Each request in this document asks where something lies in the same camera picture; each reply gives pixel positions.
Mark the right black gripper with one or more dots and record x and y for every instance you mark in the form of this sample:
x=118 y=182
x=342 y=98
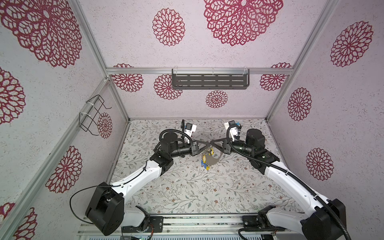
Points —
x=225 y=147

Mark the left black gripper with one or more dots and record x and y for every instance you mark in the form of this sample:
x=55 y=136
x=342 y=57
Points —
x=194 y=148

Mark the blue key tag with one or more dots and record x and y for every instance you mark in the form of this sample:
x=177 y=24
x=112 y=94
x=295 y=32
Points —
x=203 y=162

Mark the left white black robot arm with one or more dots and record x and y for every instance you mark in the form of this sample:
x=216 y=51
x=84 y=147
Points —
x=107 y=209

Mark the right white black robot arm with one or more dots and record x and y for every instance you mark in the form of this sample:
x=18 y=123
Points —
x=322 y=218

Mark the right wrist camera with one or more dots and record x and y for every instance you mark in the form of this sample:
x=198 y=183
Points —
x=235 y=129

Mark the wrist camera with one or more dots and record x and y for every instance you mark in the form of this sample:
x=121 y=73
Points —
x=190 y=129
x=235 y=129

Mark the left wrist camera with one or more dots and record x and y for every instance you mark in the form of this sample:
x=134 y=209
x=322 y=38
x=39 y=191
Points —
x=190 y=129

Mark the dark metal wall shelf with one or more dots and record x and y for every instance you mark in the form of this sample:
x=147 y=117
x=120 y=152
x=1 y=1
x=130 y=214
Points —
x=190 y=81

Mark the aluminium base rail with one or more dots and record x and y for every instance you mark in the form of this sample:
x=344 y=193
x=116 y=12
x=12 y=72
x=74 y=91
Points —
x=177 y=227

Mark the black wire wall rack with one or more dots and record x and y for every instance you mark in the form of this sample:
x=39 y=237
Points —
x=90 y=116

